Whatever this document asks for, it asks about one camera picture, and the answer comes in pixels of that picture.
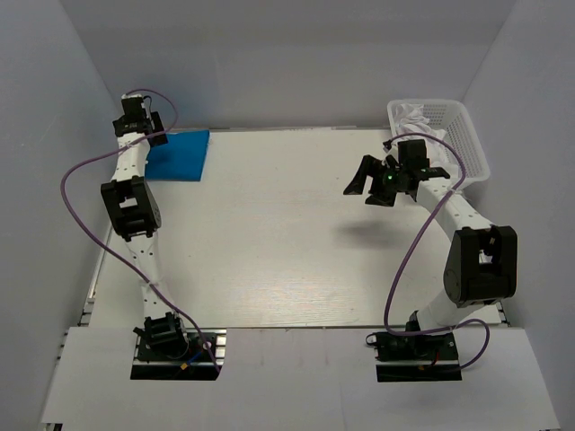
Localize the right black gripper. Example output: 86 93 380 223
344 154 408 207

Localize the blue t shirt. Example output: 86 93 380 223
145 130 210 182

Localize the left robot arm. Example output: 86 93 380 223
101 100 190 359

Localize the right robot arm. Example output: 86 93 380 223
344 154 518 364

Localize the white crumpled t shirt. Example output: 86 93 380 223
392 103 459 181

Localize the white plastic basket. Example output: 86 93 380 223
387 99 491 189

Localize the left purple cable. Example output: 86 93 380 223
60 88 221 374

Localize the purple cable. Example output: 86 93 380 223
60 88 221 374
384 132 491 372

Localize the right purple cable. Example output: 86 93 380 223
384 132 491 372

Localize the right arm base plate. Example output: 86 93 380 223
366 332 462 383

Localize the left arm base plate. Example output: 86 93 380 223
130 329 226 382

